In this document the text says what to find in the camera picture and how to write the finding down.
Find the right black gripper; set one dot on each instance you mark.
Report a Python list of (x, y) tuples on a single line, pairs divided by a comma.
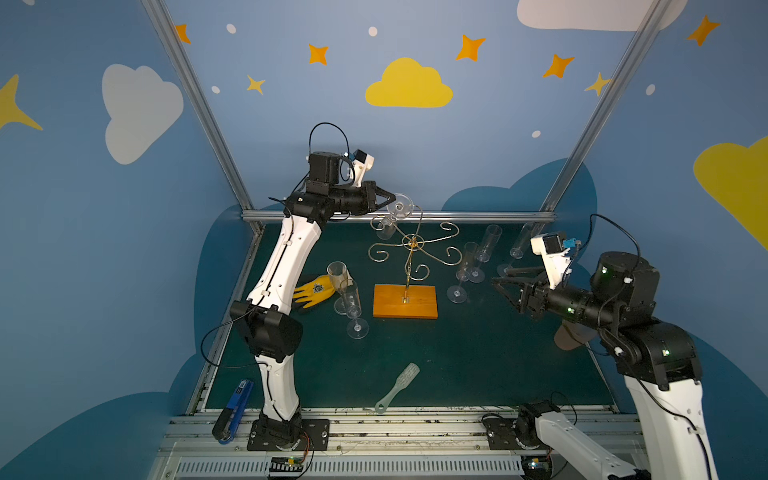
[(531, 298)]

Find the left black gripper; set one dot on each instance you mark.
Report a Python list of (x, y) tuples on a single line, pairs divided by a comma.
[(372, 198)]

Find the clear glass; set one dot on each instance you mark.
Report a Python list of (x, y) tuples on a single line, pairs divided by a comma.
[(467, 272), (357, 327), (518, 249), (386, 224), (484, 252), (342, 284)]

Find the clear glass top back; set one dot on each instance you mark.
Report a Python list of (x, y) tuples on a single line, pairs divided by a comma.
[(386, 224)]

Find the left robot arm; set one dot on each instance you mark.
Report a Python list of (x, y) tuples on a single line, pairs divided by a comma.
[(335, 184)]

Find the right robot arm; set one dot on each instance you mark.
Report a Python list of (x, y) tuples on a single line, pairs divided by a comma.
[(658, 361)]

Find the orange wooden rack base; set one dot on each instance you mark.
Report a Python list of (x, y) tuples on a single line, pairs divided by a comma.
[(401, 302)]

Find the brown round disc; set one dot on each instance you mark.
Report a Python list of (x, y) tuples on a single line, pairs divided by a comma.
[(570, 336)]

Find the yellow work glove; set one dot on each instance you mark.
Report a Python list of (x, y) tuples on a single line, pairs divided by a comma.
[(312, 291)]

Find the back horizontal aluminium bar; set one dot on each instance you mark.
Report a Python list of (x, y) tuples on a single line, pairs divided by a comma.
[(432, 217)]

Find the blue tool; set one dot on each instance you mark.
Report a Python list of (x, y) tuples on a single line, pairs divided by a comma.
[(228, 421)]

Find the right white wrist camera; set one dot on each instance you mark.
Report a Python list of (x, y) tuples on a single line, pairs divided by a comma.
[(558, 254)]

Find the gold wire glass rack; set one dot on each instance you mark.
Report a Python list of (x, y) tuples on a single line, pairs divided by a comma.
[(414, 243)]

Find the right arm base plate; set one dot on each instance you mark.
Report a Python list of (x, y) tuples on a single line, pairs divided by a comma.
[(504, 434)]

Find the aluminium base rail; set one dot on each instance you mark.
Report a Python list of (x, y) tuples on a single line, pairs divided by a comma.
[(413, 443)]

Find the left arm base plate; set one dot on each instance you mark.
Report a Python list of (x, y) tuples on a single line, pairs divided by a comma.
[(269, 435)]

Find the left aluminium post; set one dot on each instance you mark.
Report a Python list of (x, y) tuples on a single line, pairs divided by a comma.
[(164, 27)]

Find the aluminium post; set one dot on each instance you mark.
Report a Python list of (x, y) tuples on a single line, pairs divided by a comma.
[(640, 44), (164, 27)]

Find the right aluminium post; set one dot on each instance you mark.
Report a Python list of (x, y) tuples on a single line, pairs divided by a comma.
[(640, 44)]

